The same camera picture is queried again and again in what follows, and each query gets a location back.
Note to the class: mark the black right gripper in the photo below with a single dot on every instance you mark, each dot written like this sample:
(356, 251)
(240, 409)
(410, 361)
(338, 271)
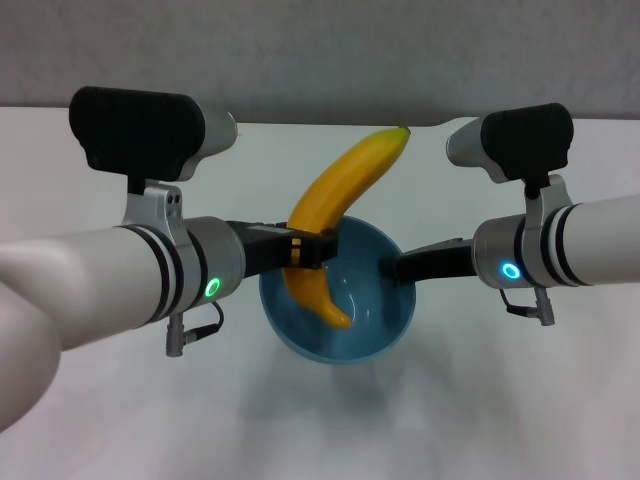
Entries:
(440, 262)

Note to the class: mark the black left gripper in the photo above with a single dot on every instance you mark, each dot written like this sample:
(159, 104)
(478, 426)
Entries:
(260, 247)

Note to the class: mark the blue bowl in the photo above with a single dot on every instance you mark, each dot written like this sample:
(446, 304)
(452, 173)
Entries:
(370, 330)

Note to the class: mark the yellow banana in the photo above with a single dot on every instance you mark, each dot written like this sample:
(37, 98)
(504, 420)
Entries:
(345, 175)

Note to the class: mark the silver left camera bracket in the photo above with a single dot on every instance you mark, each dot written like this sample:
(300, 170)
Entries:
(155, 210)

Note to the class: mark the silver camera bracket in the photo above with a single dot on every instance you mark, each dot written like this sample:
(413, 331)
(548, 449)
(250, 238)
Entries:
(547, 200)
(155, 210)

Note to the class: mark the silver right camera bracket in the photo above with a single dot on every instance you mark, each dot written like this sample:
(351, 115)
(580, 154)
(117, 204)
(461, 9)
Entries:
(547, 200)

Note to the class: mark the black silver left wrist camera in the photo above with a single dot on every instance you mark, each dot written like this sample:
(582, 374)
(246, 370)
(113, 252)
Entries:
(135, 130)

